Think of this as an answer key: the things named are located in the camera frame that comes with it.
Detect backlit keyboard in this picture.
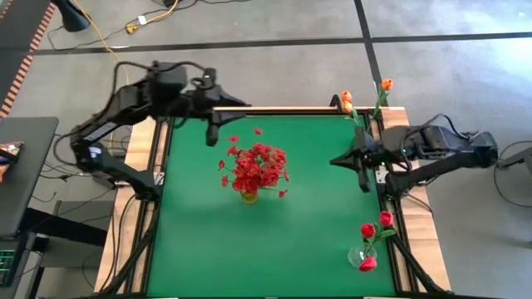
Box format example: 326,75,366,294
0,248,21,288

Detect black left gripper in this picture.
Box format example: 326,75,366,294
186,81,252,148

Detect colourful snack packet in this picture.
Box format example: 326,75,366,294
0,140,25,184

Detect black mat orange striped edge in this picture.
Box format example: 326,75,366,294
0,0,57,120

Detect red flower bunch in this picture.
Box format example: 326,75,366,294
218,126,291,199

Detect red tulip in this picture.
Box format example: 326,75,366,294
359,223,377,258
357,256,378,273
365,210,398,250

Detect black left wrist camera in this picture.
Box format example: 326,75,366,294
200,66,219,87

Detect black desk foot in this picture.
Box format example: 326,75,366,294
18,207,110,247

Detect black cone-shaped lamp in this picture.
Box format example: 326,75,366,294
50,0,92,33

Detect green table mat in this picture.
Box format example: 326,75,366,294
145,114,398,297

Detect yellow glass vase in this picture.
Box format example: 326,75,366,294
239,189,261,204

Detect black power adapter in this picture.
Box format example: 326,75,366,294
91,169,112,189

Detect grey desk top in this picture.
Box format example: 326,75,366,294
0,116,60,240

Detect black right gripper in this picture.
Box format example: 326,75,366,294
330,126,386,194

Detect yellow extension cable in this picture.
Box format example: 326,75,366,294
71,0,180,146

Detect clear glass vase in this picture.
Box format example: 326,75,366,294
347,243,379,270

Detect black aluminium table frame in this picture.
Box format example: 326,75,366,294
94,102,452,299

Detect orange tulip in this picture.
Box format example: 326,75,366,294
365,77,394,130
342,100,363,126
341,89,363,125

